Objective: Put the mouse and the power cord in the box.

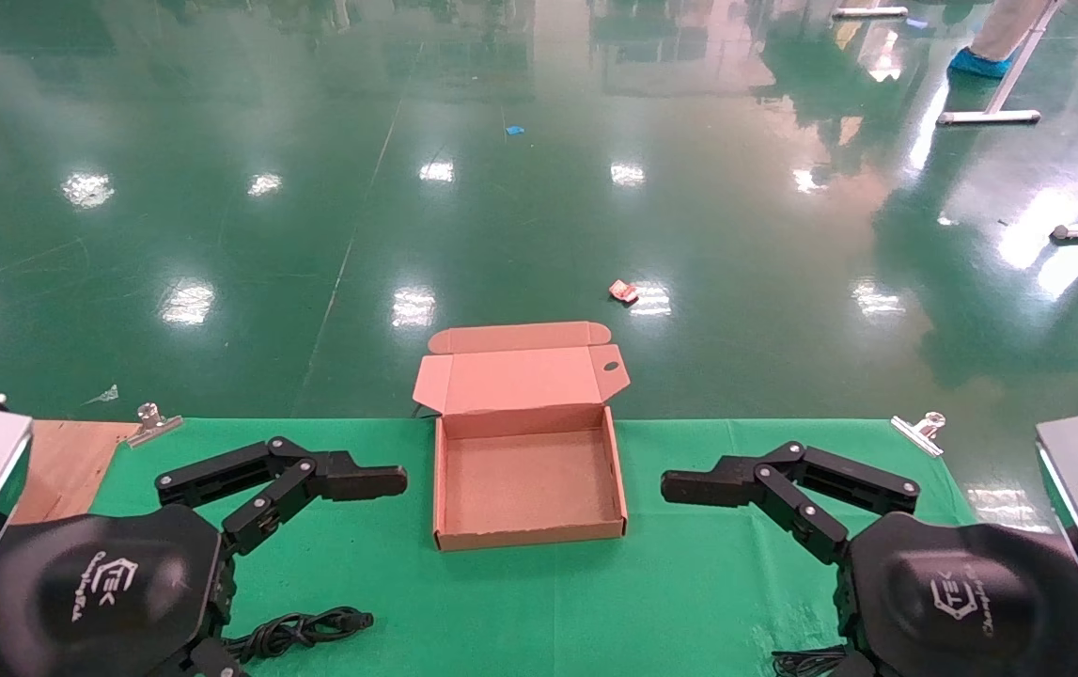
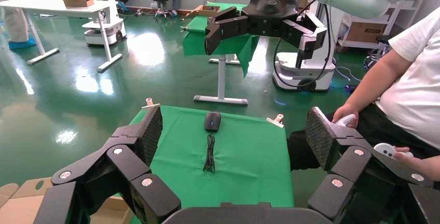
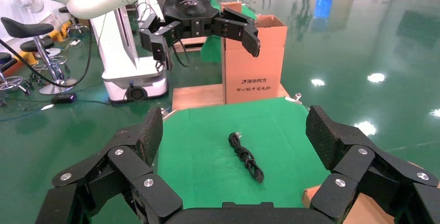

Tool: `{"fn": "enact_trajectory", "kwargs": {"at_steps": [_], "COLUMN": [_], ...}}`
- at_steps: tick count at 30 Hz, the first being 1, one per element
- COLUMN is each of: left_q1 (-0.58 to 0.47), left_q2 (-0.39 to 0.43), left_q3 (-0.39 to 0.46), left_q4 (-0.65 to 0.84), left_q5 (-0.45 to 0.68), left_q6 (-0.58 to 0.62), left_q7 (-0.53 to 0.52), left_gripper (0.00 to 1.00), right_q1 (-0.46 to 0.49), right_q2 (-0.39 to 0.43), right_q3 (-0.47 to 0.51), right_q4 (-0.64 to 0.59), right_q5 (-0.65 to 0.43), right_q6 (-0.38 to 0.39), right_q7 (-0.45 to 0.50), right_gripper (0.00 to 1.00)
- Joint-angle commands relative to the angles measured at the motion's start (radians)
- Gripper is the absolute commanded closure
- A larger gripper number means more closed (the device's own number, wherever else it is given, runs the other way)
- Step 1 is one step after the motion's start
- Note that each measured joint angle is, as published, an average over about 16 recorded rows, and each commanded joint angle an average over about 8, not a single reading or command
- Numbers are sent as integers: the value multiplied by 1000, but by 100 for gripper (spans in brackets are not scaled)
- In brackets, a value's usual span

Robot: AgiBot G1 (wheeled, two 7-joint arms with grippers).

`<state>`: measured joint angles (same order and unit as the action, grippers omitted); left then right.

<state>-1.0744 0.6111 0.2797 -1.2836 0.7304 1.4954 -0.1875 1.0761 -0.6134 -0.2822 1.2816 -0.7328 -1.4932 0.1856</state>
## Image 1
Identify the blue shoe cover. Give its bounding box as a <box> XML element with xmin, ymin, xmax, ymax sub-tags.
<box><xmin>947</xmin><ymin>47</ymin><xmax>1015</xmax><ymax>80</ymax></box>

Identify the white metal table frame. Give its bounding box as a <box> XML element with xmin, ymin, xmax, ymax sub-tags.
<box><xmin>936</xmin><ymin>0</ymin><xmax>1066</xmax><ymax>127</ymax></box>

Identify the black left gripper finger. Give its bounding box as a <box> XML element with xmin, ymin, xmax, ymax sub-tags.
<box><xmin>155</xmin><ymin>436</ymin><xmax>408</xmax><ymax>556</ymax></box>

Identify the open brown cardboard box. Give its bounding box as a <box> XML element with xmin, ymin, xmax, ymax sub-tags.
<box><xmin>412</xmin><ymin>322</ymin><xmax>632</xmax><ymax>552</ymax></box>

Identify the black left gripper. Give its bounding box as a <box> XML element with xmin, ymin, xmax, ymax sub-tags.
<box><xmin>0</xmin><ymin>505</ymin><xmax>248</xmax><ymax>677</ymax></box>

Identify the white trouser leg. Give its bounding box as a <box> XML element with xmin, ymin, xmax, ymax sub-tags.
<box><xmin>971</xmin><ymin>0</ymin><xmax>1053</xmax><ymax>61</ymax></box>

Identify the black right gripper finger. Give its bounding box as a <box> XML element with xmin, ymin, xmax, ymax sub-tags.
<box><xmin>661</xmin><ymin>440</ymin><xmax>922</xmax><ymax>565</ymax></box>

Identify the silver metal binder clip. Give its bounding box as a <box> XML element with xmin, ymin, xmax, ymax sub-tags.
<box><xmin>891</xmin><ymin>411</ymin><xmax>946</xmax><ymax>459</ymax></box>
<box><xmin>125</xmin><ymin>402</ymin><xmax>184</xmax><ymax>449</ymax></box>

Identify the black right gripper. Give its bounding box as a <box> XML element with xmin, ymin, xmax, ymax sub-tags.
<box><xmin>825</xmin><ymin>512</ymin><xmax>1078</xmax><ymax>677</ymax></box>

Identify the green table cloth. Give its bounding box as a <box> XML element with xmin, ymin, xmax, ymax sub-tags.
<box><xmin>87</xmin><ymin>418</ymin><xmax>979</xmax><ymax>677</ymax></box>

